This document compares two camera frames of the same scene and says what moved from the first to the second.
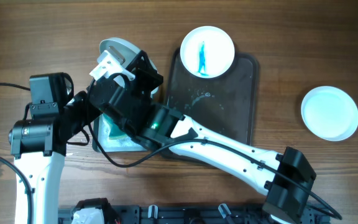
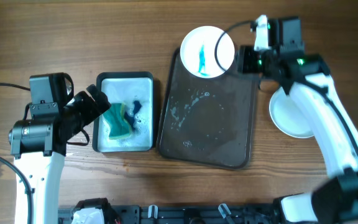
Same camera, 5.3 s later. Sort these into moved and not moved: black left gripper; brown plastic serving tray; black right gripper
Moved: black right gripper
Not moved: brown plastic serving tray; black left gripper
